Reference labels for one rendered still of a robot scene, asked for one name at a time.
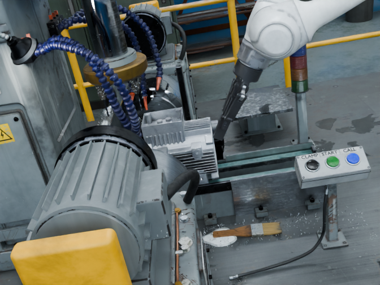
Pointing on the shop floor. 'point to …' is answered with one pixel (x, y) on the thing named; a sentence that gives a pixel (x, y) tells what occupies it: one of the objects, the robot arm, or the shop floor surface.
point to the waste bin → (361, 12)
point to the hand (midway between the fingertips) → (221, 128)
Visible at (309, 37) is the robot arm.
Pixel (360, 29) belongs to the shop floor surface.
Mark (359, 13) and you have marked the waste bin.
